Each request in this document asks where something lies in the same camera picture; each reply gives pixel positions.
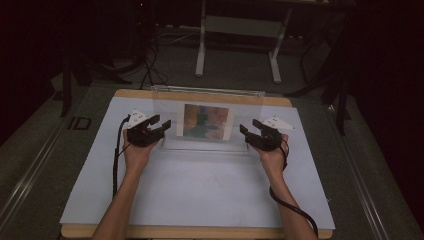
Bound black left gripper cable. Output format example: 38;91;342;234
112;114;132;198

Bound white metal desk frame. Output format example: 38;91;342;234
194;0;295;85

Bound black floor cables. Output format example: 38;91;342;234
138;29;201;90

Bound person's right hand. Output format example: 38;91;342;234
249;133;290;178

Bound black tripod stand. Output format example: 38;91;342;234
285;39;353;137

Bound colourful painting print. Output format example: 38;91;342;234
175;102;235;142

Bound metal floor rail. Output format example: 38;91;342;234
0;113;69;228
328;104;391;240

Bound clear acrylic photo frame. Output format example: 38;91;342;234
150;85;267;155

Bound black metal stand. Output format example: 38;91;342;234
60;49;93;118

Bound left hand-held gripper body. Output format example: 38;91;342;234
126;109;165;148

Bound black floor bracket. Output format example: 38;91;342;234
67;116;93;131

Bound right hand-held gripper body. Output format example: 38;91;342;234
247;115;297;152

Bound person's left hand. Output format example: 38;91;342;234
121;129;162;175

